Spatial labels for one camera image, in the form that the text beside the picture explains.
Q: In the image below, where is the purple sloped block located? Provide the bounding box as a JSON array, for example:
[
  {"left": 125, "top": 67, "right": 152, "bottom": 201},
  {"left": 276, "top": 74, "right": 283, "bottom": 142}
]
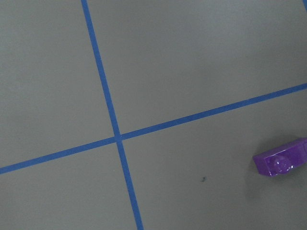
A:
[{"left": 253, "top": 138, "right": 307, "bottom": 177}]

